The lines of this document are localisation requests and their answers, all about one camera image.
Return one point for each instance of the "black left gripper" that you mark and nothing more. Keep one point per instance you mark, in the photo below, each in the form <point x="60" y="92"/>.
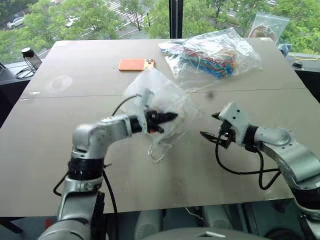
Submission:
<point x="152" y="120"/>

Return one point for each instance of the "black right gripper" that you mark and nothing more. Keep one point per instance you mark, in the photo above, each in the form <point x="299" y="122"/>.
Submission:
<point x="227" y="135"/>

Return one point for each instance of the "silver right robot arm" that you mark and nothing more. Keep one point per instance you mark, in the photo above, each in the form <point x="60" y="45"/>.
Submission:
<point x="290" y="152"/>

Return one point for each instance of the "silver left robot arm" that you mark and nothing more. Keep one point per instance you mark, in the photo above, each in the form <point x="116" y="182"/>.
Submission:
<point x="90" y="135"/>

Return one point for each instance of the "large bag of colourful items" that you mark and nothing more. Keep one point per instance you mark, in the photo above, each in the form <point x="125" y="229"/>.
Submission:
<point x="212" y="55"/>

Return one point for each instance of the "clear zip bag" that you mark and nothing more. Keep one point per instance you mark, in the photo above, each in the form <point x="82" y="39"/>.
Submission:
<point x="268" y="27"/>

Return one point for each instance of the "orange smartphone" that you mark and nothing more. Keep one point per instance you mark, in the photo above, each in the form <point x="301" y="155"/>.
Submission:
<point x="132" y="65"/>

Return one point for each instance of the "small black round device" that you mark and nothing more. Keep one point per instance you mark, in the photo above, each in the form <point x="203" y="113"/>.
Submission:
<point x="298" y="64"/>

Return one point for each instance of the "blue cloth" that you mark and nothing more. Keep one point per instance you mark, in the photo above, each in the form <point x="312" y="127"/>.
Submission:
<point x="285" y="49"/>

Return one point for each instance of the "grey robot torso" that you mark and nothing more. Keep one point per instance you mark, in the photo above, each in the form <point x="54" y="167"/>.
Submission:
<point x="207" y="233"/>

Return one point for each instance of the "white parked car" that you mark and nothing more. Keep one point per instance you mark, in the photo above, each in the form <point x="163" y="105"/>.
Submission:
<point x="15" y="22"/>

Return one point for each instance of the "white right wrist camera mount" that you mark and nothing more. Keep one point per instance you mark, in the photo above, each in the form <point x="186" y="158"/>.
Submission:
<point x="236" y="117"/>

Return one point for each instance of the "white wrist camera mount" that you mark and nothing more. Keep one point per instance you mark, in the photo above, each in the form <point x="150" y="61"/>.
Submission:
<point x="147" y="96"/>
<point x="236" y="117"/>

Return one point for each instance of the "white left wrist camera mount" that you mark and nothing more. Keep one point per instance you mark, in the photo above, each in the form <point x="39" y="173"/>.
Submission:
<point x="147" y="96"/>

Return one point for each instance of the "dark window frame post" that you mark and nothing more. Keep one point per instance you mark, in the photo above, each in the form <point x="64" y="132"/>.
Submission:
<point x="177" y="18"/>

